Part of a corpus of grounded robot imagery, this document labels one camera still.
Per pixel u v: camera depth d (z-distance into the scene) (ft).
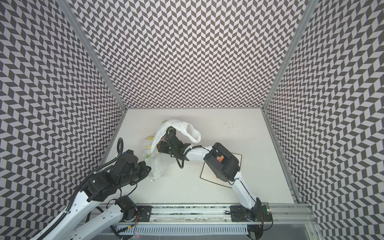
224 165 1.77
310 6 2.20
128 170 1.75
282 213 2.47
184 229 2.27
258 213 2.11
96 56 2.98
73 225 1.40
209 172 2.77
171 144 2.40
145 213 2.37
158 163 2.62
